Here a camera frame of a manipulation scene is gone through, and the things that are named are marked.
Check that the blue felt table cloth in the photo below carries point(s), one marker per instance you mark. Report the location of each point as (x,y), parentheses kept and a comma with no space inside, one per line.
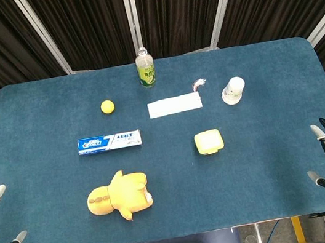
(174,194)

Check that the yellow plush toy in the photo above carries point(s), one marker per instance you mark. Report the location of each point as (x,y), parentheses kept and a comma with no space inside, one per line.
(127,192)

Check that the white bookmark with tassel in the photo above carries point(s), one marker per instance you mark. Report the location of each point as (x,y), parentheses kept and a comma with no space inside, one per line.
(174,105)

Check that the yellow ball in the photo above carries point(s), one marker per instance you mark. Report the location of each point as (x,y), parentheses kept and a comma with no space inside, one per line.
(107,107)

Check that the stacked white paper cups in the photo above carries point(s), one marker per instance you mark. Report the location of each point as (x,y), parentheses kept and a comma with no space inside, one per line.
(233,91)

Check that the blue toothpaste box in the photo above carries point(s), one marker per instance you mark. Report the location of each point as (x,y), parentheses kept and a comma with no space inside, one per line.
(108,142)

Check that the clear lemon tea bottle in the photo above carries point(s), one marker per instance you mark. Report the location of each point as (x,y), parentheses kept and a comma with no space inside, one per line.
(146,72)

